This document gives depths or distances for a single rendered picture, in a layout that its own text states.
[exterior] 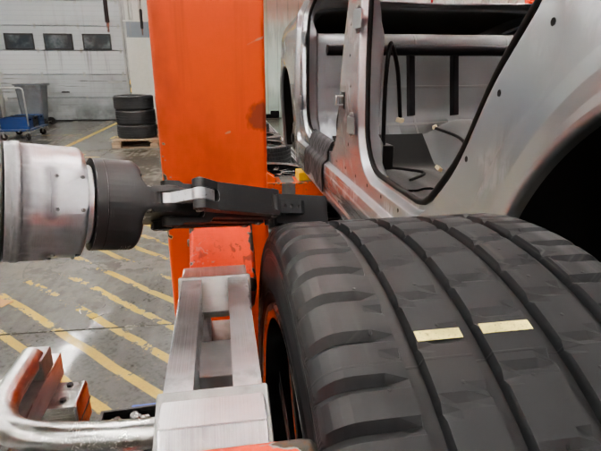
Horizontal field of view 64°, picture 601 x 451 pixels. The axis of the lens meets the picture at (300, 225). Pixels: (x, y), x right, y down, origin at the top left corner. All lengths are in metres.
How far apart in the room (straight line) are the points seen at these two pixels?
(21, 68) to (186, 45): 13.49
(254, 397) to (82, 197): 0.19
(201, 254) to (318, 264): 0.26
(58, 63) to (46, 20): 0.99
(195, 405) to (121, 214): 0.16
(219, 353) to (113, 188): 0.15
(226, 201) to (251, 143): 0.35
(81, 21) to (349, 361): 13.57
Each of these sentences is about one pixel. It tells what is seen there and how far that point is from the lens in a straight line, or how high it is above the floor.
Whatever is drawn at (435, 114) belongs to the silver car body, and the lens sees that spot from 2.99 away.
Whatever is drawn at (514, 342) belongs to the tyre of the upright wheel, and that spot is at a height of 1.16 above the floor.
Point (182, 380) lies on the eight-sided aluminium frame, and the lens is 0.32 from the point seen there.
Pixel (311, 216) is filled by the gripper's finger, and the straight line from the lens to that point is 0.50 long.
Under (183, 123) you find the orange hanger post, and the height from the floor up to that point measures 1.23.
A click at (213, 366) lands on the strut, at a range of 0.39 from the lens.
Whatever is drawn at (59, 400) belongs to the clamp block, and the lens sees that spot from 0.63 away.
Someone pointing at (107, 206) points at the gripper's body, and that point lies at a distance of 0.39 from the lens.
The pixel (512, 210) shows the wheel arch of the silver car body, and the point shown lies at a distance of 0.81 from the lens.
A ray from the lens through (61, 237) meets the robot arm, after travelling 0.39.
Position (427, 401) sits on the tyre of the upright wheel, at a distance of 0.27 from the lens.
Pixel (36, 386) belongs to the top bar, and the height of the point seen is 0.98.
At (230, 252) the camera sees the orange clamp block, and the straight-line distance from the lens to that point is 0.57.
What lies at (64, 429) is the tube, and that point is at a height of 1.01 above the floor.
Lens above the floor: 1.31
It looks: 18 degrees down
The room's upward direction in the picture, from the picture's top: straight up
